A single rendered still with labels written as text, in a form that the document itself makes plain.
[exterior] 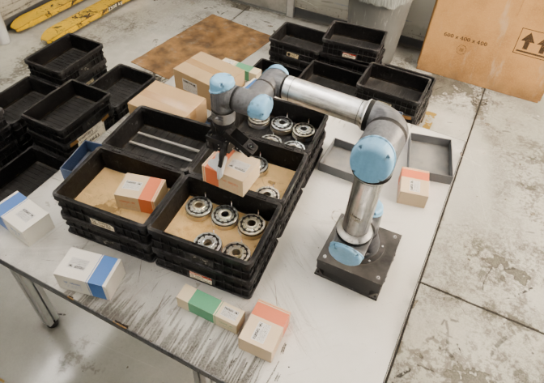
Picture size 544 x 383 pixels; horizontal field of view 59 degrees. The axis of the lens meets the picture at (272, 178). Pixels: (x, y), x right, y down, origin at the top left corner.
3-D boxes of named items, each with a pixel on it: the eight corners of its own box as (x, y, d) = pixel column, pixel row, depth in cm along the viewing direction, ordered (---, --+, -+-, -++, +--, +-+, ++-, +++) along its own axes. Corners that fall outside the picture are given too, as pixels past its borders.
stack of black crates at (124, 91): (128, 104, 342) (119, 62, 318) (163, 117, 334) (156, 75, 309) (89, 135, 317) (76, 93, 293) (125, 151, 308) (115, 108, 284)
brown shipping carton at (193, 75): (176, 94, 260) (172, 68, 249) (202, 76, 273) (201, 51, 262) (218, 115, 248) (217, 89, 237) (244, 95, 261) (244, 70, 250)
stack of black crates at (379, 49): (379, 87, 370) (392, 31, 337) (364, 110, 348) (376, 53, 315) (328, 71, 382) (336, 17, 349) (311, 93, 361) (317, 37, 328)
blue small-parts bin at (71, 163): (93, 187, 209) (90, 176, 204) (63, 179, 212) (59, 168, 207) (116, 158, 223) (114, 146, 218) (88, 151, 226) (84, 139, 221)
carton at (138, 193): (117, 207, 185) (113, 194, 180) (129, 185, 193) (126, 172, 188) (156, 214, 183) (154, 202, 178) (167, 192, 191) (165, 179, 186)
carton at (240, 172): (259, 175, 170) (260, 159, 164) (243, 197, 162) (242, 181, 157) (221, 159, 175) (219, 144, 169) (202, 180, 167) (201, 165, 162)
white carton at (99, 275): (125, 273, 179) (121, 259, 173) (110, 300, 171) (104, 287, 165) (77, 261, 182) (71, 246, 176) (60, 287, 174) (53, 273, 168)
